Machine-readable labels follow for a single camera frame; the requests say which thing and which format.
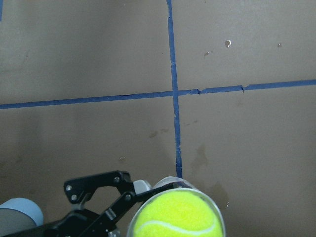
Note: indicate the clear tennis ball can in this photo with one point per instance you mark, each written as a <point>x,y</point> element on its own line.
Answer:
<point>145,186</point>

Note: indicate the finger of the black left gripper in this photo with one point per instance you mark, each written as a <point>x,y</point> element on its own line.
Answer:
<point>127,200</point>

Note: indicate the yellow tennis ball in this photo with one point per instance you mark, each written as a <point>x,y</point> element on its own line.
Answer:
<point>181,213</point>

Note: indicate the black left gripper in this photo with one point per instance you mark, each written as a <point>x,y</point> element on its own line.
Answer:
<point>77,191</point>

